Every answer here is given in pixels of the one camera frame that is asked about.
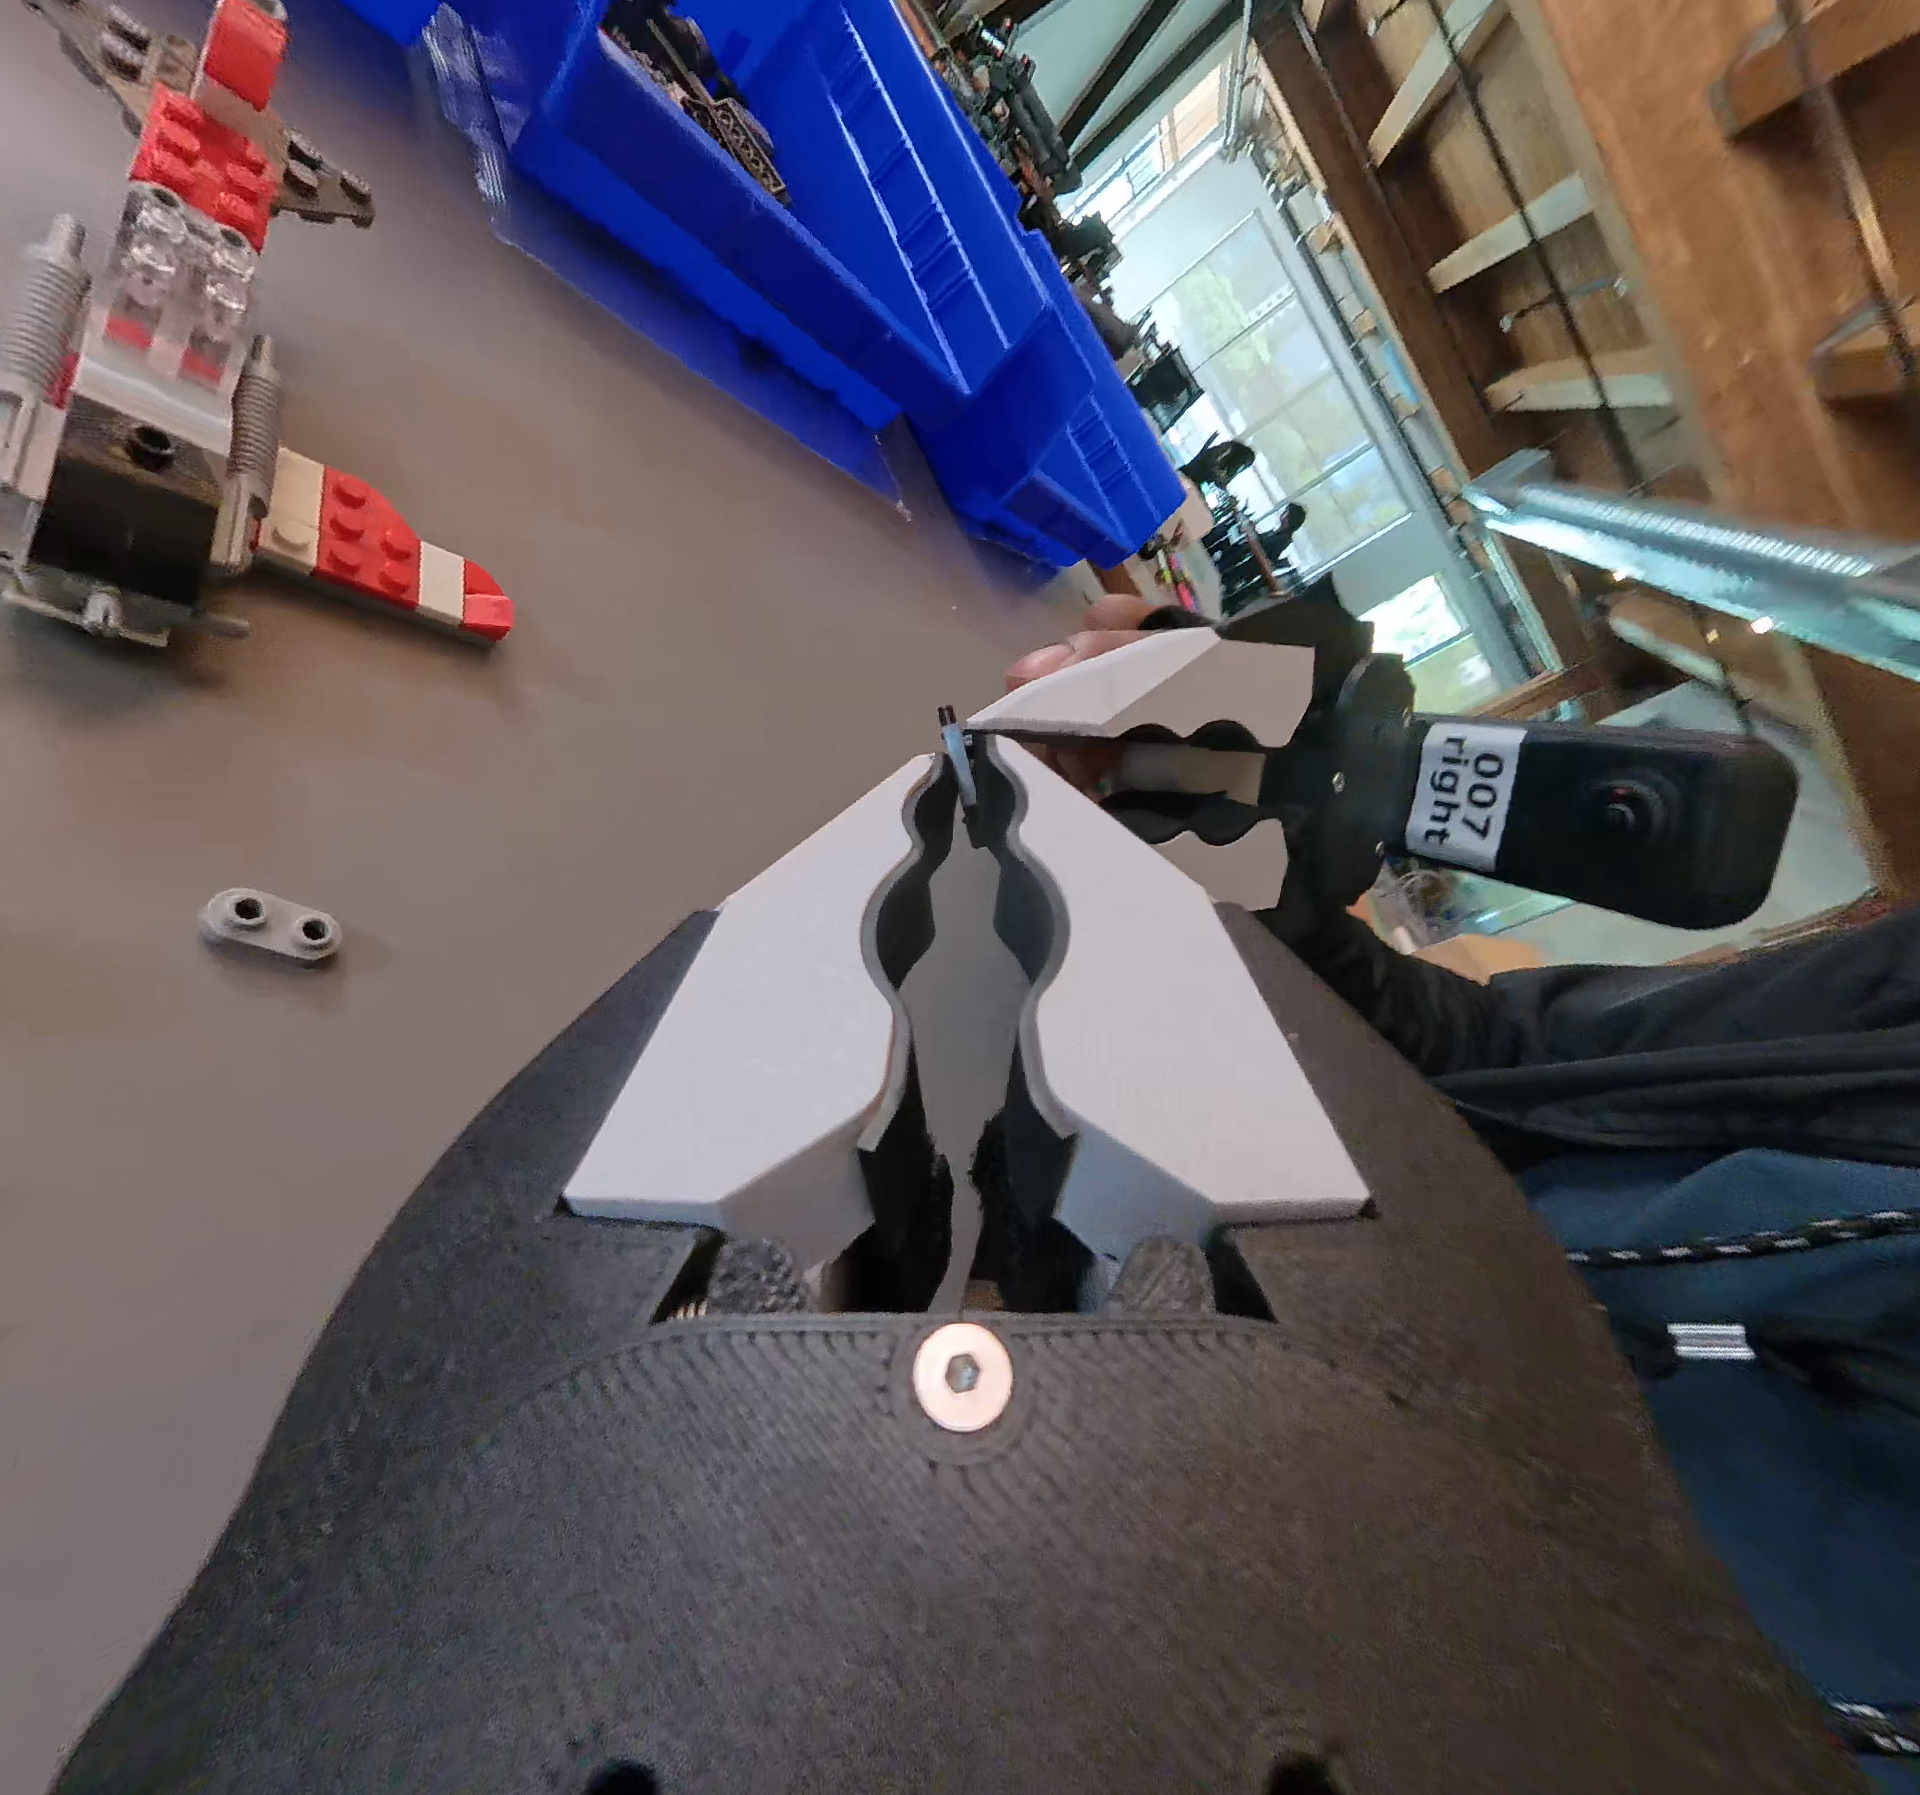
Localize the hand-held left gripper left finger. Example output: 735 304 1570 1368
558 752 961 1303

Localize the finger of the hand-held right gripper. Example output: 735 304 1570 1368
1094 724 1295 912
965 626 1329 743

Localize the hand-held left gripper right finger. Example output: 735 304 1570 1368
966 737 1376 1305

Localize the small grey two-hole brick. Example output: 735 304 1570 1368
199 890 345 967
932 703 991 849

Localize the person's right forearm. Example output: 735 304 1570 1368
1276 895 1920 1170

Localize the person's right hand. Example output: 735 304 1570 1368
1002 593 1199 795

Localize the empty blue storage bin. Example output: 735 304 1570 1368
899 240 1196 571

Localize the blue bin with dark pile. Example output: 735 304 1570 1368
503 0 1055 433

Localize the person's blue garment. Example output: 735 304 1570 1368
1515 1150 1920 1795

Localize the pile of dark brick pieces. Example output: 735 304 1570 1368
601 0 791 200

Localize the clear plastic label holder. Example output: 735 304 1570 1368
411 3 527 207

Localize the red white toy brick airplane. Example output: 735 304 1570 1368
0 0 515 649

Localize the metal ventilation duct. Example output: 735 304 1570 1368
1459 480 1920 656

